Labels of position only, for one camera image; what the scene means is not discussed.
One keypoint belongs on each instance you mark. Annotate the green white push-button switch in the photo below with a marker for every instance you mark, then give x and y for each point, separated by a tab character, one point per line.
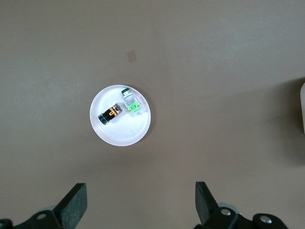
132	106

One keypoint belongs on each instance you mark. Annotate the orange black push-button switch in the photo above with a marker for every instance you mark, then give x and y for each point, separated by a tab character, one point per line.
109	114

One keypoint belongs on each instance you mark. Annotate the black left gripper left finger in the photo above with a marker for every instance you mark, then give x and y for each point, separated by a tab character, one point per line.
71	207

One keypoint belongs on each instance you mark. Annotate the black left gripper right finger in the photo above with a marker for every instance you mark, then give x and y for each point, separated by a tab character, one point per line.
205	205

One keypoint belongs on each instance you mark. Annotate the white lidded storage box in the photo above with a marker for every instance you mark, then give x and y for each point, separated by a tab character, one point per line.
303	109

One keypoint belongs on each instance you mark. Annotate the white round plate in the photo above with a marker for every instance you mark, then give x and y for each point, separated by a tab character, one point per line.
119	133

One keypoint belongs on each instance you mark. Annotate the clear tape patch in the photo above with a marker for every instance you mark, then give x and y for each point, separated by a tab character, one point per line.
131	56

